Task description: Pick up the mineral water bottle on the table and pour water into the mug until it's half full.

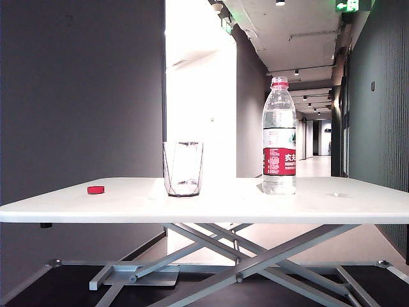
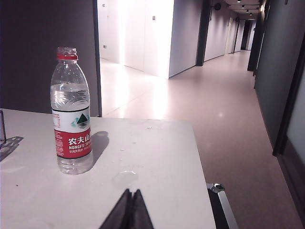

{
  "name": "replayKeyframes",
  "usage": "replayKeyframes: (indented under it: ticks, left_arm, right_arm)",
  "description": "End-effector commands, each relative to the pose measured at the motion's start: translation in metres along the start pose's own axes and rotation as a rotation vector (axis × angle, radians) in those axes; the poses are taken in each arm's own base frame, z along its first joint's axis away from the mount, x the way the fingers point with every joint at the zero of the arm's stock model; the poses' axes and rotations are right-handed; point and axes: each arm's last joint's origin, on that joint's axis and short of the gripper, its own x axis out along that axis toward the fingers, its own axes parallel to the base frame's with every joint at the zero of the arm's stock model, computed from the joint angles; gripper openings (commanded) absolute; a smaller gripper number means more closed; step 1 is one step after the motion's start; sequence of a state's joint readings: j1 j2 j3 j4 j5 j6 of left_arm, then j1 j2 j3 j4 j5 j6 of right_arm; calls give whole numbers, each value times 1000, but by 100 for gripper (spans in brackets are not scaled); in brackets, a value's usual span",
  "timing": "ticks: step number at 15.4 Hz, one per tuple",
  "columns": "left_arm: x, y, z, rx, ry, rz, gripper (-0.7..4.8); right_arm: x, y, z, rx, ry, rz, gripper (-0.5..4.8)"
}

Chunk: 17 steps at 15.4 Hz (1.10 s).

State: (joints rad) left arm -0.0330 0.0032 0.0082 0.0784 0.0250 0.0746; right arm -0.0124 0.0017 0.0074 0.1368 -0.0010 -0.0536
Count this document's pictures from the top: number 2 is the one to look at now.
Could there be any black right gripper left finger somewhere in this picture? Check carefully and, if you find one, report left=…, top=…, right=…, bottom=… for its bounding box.
left=99, top=188, right=132, bottom=229

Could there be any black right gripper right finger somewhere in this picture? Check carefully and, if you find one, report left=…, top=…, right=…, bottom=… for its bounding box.
left=132, top=188, right=154, bottom=229

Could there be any clear red-label water bottle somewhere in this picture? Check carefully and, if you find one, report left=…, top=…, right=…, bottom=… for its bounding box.
left=50, top=46, right=94, bottom=175

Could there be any small water puddle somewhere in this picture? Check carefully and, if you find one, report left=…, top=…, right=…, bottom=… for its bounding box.
left=112, top=170, right=139, bottom=189

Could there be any clear faceted drinking glass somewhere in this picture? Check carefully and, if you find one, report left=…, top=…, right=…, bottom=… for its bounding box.
left=0, top=108, right=6, bottom=144

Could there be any grey metal scissor table frame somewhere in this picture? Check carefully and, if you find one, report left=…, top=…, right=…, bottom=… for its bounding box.
left=206, top=183, right=239, bottom=229

